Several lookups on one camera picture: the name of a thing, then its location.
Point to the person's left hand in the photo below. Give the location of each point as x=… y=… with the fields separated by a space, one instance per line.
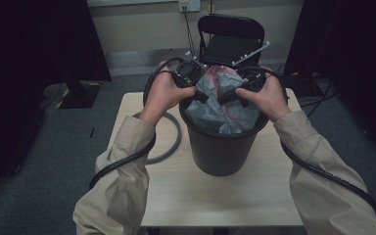
x=163 y=94

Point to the black folding chair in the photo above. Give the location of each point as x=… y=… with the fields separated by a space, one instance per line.
x=231 y=29

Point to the black curtain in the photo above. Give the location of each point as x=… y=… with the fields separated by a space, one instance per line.
x=355 y=49
x=29 y=49

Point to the black stand base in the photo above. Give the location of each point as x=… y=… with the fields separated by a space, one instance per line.
x=78 y=96

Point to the person's right hand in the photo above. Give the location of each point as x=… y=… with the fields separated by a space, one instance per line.
x=267 y=101

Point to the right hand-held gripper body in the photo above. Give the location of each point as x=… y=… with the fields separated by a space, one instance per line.
x=253 y=80

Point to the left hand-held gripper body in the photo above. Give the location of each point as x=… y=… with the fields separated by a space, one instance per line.
x=187 y=71

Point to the black plastic trash bin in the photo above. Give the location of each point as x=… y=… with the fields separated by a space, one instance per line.
x=222 y=153

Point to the white wall socket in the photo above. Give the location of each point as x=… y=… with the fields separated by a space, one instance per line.
x=189 y=5

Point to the grey plastic trash bag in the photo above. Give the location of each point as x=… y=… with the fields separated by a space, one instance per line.
x=215 y=114

